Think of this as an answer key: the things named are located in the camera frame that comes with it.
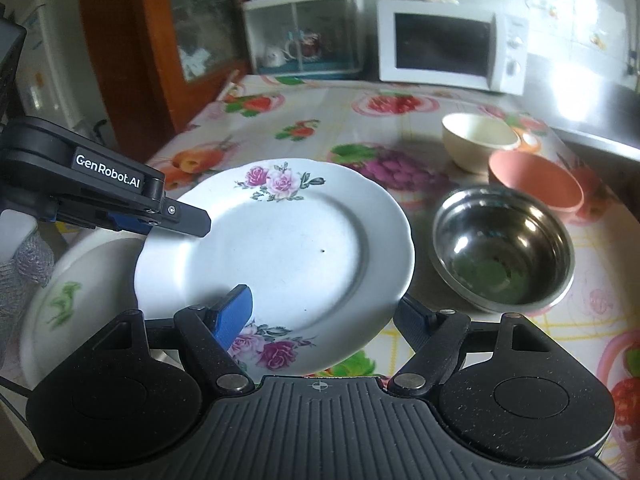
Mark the red patterned glass mug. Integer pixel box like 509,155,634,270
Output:
284,30,322,61

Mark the pink plastic bowl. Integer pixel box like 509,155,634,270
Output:
488,151,585,221

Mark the white glass-front storage cabinet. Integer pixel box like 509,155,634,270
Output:
242,0,364,79

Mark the white microwave oven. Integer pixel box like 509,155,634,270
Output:
376,0,528,96

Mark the pink floral white plate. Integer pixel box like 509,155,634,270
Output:
134,158,414,378

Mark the green pattern white plate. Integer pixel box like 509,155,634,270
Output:
20,230,144,388

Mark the wooden display cabinet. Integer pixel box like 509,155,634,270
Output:
79,0,252,162

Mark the stainless steel countertop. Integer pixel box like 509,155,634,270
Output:
520,54,639,162

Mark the fruit pattern tablecloth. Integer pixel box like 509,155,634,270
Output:
134,76,639,479

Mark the stainless steel bowl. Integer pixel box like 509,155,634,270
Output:
428,184,576,313

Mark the cream and orange bowl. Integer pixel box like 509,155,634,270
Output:
442,113,541,174

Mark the white teapot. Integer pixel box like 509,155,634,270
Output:
262,46,288,68

